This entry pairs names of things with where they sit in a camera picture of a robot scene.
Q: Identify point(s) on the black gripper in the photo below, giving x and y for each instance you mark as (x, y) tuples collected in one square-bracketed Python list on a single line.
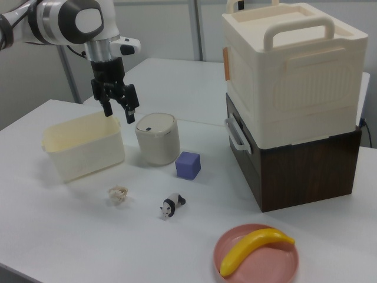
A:
[(107, 75)]

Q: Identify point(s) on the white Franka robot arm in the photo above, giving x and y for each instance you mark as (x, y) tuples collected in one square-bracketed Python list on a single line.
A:
[(59, 20)]

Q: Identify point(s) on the small beige trash can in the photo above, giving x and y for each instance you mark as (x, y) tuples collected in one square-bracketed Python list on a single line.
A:
[(157, 138)]

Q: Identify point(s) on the cream plastic basket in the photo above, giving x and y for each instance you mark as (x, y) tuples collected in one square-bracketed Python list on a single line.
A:
[(82, 146)]

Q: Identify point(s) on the crumpled paper ball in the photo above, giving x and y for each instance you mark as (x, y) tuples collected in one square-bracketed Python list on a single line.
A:
[(118, 195)]

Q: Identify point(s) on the purple cube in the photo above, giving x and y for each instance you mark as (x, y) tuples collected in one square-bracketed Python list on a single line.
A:
[(188, 165)]

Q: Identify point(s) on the toy panda figurine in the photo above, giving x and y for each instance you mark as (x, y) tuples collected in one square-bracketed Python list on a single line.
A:
[(171, 204)]

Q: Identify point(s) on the dark wooden drawer box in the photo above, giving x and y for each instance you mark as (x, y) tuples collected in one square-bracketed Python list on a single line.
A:
[(294, 171)]

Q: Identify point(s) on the yellow banana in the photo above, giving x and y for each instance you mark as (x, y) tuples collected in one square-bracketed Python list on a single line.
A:
[(250, 247)]

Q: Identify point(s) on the pink plate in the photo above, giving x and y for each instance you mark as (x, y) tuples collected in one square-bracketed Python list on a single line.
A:
[(265, 259)]

